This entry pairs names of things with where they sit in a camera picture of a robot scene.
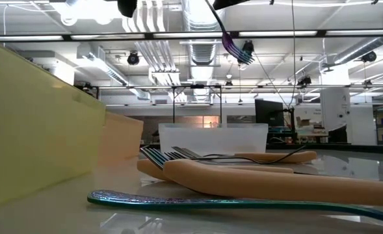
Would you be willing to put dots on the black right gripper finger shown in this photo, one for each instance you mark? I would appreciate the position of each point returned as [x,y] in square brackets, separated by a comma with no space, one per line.
[225,4]

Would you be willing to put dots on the iridescent teal fork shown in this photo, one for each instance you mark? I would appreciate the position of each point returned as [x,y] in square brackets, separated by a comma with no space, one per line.
[153,157]
[231,45]
[145,201]

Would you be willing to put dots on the yellow mat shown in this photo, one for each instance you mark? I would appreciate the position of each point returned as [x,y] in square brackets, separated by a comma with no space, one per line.
[32,130]

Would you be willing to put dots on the black overhead light bar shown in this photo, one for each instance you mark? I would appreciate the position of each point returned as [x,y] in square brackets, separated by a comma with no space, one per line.
[149,35]

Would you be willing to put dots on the black computer monitor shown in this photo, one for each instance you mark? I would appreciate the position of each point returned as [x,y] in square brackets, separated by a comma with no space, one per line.
[269,113]

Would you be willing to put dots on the orange mat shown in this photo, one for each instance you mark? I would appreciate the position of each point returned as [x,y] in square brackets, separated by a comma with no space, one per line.
[123,136]

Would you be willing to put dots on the clear plastic bin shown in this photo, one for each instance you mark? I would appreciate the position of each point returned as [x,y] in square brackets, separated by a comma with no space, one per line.
[210,139]

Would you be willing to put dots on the white tall cabinet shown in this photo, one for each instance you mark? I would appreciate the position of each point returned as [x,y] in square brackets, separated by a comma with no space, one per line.
[335,110]

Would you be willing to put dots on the silver ventilation duct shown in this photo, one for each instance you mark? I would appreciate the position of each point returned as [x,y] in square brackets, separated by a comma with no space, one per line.
[204,19]

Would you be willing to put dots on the black ceiling camera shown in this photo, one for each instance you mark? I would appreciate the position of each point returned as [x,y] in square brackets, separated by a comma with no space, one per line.
[133,58]
[248,47]
[369,57]

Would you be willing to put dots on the black background metal frame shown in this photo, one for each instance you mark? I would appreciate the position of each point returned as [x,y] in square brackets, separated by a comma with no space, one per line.
[173,104]

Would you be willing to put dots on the black metal table frame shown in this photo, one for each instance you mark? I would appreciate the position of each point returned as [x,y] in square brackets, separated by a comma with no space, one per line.
[340,147]

